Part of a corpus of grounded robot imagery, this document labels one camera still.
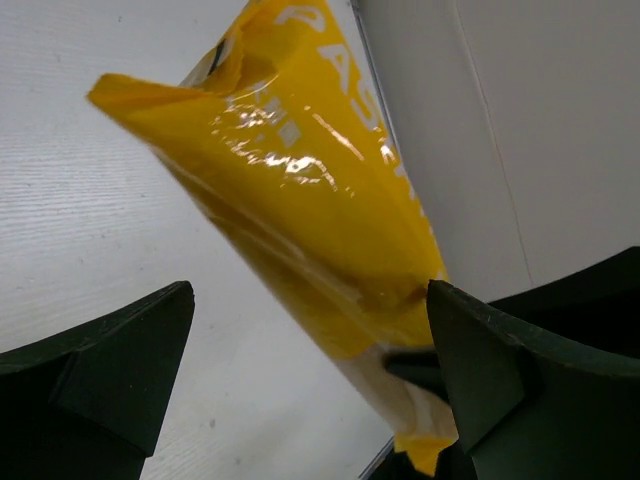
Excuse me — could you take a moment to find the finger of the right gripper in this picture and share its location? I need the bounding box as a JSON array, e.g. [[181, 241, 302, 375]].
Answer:
[[383, 351, 449, 400]]

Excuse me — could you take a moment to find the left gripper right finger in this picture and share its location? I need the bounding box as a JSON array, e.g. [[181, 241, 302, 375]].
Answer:
[[427, 281, 639, 479]]

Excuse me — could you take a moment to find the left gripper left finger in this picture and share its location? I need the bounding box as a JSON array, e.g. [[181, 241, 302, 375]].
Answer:
[[1, 281, 195, 480]]

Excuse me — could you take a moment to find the yellow spaghetti bag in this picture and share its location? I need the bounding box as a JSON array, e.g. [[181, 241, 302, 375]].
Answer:
[[88, 1, 458, 475]]

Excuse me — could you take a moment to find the aluminium rail right edge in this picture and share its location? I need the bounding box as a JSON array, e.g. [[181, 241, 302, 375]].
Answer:
[[349, 0, 398, 148]]

